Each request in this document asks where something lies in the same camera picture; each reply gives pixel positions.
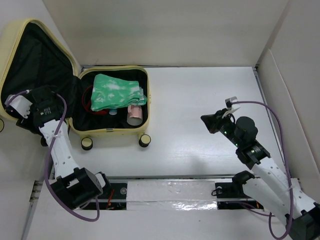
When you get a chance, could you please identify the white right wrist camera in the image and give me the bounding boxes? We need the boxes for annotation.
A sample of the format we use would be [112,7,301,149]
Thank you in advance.
[222,96,240,118]

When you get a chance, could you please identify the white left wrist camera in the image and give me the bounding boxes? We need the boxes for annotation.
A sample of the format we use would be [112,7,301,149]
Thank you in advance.
[5,95,32,119]

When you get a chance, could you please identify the small white bottle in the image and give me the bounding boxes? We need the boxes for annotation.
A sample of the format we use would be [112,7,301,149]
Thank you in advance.
[108,109,118,116]

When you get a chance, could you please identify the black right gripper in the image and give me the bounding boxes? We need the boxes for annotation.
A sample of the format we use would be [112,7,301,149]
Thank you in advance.
[199,108,242,148]

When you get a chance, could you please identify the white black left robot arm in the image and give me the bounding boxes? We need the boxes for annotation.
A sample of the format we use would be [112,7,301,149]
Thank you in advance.
[6,86,112,210]

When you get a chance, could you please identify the green white tie-dye cloth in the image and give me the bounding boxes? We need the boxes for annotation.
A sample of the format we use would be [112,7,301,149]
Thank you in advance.
[90,74,147,112]

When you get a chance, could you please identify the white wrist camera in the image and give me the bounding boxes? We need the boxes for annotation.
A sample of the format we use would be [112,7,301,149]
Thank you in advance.
[5,95,32,119]
[222,96,240,118]

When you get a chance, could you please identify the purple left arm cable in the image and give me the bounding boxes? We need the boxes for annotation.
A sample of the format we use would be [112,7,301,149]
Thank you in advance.
[4,90,101,223]

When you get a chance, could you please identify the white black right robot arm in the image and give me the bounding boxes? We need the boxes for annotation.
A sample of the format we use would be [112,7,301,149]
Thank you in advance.
[200,110,320,240]

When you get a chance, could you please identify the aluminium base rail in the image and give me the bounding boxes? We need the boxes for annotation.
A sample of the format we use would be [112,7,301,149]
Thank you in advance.
[75,178,263,215]

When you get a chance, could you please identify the pink ceramic mug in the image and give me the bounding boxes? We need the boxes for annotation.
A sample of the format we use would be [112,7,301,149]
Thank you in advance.
[127,105,143,126]

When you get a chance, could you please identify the yellow hard-shell suitcase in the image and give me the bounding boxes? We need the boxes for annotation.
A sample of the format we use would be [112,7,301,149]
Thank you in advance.
[0,19,151,148]

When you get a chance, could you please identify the red black headphones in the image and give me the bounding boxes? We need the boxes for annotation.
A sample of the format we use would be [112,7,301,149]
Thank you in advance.
[81,85,109,116]

